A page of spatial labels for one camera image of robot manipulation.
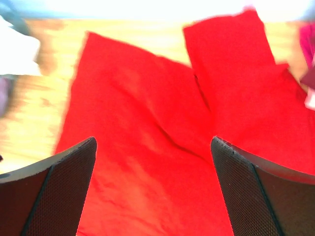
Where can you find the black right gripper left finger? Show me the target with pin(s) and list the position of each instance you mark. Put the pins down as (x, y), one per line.
(58, 207)

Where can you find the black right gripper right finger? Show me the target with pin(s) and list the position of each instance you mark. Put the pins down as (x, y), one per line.
(249, 209)

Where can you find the light pink folded t-shirt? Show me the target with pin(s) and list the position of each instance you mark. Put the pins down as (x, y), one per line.
(310, 99)

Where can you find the dark red folded t-shirt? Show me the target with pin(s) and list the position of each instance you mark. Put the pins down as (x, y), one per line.
(309, 78)

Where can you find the white crumpled t-shirt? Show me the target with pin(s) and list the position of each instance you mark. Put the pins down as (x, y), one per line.
(18, 52)

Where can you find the magenta folded t-shirt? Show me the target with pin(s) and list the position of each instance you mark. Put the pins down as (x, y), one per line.
(307, 43)

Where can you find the grey laundry basket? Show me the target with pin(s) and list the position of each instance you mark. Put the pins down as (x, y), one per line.
(11, 15)

